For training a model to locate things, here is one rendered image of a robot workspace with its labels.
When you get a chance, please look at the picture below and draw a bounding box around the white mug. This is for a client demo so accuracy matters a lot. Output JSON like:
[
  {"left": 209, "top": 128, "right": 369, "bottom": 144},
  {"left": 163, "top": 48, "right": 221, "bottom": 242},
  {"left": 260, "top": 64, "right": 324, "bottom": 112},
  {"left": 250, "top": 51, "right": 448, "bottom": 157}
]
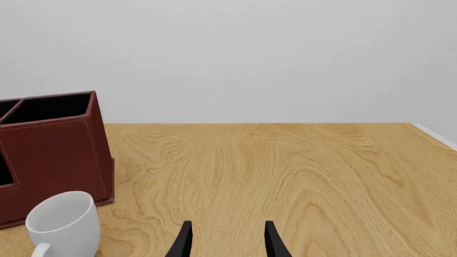
[{"left": 25, "top": 191, "right": 102, "bottom": 257}]

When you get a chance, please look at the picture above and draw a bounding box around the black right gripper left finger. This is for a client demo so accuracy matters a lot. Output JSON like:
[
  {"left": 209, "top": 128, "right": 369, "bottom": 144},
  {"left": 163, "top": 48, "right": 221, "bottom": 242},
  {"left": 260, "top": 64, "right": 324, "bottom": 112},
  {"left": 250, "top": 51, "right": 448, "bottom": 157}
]
[{"left": 165, "top": 220, "right": 194, "bottom": 257}]

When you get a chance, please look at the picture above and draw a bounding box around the red-brown desk caddy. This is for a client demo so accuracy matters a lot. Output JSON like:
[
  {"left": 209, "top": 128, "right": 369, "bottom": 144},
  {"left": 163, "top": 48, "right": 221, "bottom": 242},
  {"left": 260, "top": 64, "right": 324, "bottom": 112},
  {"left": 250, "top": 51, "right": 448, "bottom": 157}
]
[{"left": 0, "top": 90, "right": 116, "bottom": 231}]

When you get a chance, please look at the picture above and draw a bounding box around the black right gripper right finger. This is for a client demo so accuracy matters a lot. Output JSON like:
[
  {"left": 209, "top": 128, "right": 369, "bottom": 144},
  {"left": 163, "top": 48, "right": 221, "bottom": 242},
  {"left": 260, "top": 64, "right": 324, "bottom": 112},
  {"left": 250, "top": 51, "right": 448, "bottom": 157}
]
[{"left": 264, "top": 220, "right": 293, "bottom": 257}]

